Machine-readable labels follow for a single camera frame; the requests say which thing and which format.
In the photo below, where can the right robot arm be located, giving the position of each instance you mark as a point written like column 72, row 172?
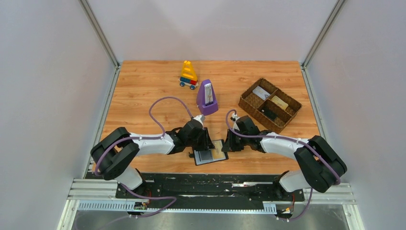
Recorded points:
column 320, row 166

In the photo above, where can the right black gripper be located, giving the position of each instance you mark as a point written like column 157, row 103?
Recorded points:
column 231, row 139

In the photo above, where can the colourful toy block car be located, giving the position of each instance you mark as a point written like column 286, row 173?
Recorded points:
column 188, row 76

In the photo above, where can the white card in basket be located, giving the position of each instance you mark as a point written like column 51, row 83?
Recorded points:
column 261, row 93

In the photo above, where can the black item in basket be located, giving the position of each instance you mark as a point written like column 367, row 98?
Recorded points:
column 269, row 114

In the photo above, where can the black card holder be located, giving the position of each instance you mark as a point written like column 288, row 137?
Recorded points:
column 204, row 157

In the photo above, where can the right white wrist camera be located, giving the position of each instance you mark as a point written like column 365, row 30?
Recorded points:
column 234, row 118

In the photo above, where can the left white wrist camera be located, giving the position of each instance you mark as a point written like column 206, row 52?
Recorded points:
column 200, row 118

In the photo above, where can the brown woven basket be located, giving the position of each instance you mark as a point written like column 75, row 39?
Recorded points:
column 252, row 105

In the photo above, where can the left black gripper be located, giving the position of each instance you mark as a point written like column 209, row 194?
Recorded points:
column 206, row 139

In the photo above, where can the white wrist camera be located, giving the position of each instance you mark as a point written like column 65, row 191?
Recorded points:
column 234, row 118
column 200, row 118

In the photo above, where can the yellow credit card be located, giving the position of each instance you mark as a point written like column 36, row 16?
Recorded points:
column 217, row 153

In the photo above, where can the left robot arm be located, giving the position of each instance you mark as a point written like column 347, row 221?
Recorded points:
column 115, row 152

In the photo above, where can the beige card in basket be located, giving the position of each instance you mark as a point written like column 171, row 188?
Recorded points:
column 279, row 102

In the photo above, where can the purple metronome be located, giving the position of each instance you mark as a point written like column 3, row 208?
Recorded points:
column 206, row 99

